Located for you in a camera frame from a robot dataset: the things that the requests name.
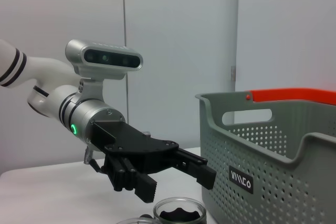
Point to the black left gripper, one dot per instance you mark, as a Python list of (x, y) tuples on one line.
[(131, 142)]

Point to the grey perforated storage basket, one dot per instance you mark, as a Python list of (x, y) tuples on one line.
[(262, 155)]

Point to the orange object in basket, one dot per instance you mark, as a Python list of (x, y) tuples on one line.
[(288, 95)]

